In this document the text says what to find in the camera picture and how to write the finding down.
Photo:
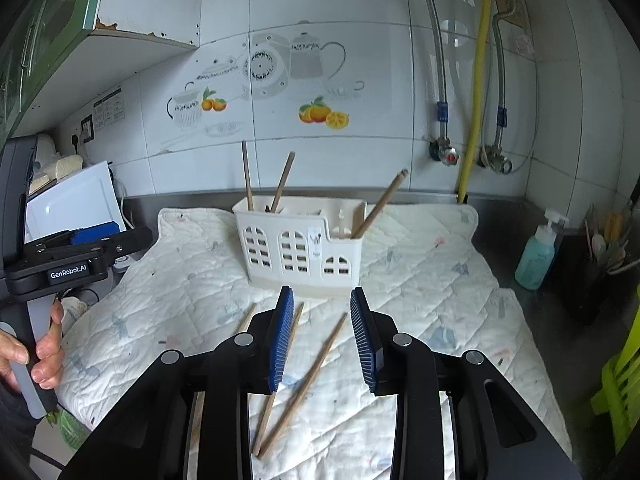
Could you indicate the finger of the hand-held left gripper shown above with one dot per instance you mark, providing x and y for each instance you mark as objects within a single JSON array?
[
  {"x": 95, "y": 232},
  {"x": 125, "y": 242}
]

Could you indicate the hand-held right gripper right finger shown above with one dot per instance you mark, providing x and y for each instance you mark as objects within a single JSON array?
[{"x": 365, "y": 345}]

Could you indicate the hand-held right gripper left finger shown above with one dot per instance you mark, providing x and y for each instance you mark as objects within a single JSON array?
[{"x": 280, "y": 345}]

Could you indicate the brown wooden chopstick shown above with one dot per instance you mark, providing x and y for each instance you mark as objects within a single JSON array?
[
  {"x": 380, "y": 203},
  {"x": 262, "y": 430},
  {"x": 247, "y": 317},
  {"x": 283, "y": 180},
  {"x": 305, "y": 385},
  {"x": 246, "y": 175}
]

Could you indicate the cream plastic chopstick holder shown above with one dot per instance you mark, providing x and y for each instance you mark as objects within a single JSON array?
[{"x": 300, "y": 280}]

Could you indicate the bunch of kitchen utensils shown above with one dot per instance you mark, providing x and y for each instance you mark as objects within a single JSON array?
[{"x": 605, "y": 245}]

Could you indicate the person's left hand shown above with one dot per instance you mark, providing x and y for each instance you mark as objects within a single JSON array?
[{"x": 50, "y": 360}]

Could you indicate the small white round gadget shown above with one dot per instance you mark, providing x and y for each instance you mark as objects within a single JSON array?
[{"x": 122, "y": 260}]

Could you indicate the white microwave oven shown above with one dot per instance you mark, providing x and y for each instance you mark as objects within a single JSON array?
[{"x": 75, "y": 200}]

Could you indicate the white quilted printed mat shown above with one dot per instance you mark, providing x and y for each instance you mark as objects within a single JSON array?
[{"x": 425, "y": 310}]

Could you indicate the pale plastic bag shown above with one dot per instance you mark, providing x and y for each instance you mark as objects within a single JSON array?
[{"x": 67, "y": 167}]

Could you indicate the green plastic bag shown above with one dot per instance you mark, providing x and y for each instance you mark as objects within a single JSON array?
[{"x": 75, "y": 430}]

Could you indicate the teal soap dispenser bottle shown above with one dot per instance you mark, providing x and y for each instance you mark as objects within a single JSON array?
[{"x": 535, "y": 260}]

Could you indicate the metal valve with red knob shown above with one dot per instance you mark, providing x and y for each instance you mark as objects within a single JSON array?
[{"x": 449, "y": 157}]

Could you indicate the metal angle valve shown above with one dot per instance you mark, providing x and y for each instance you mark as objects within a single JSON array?
[{"x": 500, "y": 164}]

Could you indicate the black utensil pot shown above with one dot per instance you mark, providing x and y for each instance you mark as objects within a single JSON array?
[{"x": 595, "y": 290}]

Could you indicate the green plastic chair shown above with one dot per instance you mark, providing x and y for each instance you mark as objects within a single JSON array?
[{"x": 620, "y": 375}]

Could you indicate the yellow gas pipe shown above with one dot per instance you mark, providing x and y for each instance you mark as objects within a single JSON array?
[{"x": 479, "y": 60}]

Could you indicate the black wall plug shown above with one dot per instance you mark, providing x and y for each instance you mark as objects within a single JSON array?
[{"x": 76, "y": 142}]

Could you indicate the black wall socket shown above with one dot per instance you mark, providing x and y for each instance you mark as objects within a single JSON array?
[{"x": 87, "y": 129}]

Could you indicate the wall notice sticker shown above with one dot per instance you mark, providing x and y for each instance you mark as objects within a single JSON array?
[{"x": 108, "y": 110}]

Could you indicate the green wall cabinet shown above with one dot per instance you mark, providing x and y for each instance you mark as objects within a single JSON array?
[{"x": 60, "y": 20}]

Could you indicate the white wall label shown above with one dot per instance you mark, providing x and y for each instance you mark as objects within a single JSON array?
[{"x": 522, "y": 44}]

